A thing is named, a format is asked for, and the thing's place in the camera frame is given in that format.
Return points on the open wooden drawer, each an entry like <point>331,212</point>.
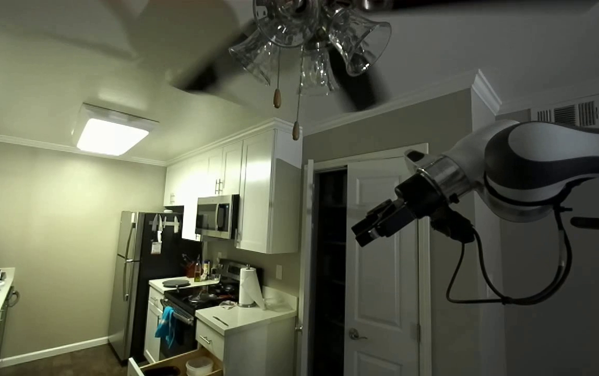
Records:
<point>173,364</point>

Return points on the stainless steel microwave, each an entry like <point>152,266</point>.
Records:
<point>216,218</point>

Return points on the stove with blue towel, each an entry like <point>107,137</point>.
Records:
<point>152,313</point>

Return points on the clear glass lamp shade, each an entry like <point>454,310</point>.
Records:
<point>258,47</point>
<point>281,13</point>
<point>362,40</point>
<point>316,69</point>

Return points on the white panel door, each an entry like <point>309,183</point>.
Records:
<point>382,279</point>

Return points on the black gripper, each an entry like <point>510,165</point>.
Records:
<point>415,201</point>

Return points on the blue hanging dish towel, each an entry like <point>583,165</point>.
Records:
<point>166,327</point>

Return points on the white base cabinet with drawer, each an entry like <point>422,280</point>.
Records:
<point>248,342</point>

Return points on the white wall outlet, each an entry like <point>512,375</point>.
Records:
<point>277,273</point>

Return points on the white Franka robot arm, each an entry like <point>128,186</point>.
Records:
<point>556,164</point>

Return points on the stainless steel refrigerator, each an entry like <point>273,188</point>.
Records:
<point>132,279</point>

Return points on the black kitchen stove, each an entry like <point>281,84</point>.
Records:
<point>200,296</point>

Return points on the white paper towel roll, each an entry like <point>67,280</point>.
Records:
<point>248,286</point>

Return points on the white upper cabinet row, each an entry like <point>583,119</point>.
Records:
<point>258,188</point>

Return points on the dark-bladed silver ceiling fan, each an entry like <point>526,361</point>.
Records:
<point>200,69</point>

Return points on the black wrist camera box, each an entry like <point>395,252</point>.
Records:
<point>455,227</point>

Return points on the silver door knob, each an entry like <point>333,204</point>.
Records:
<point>356,335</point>

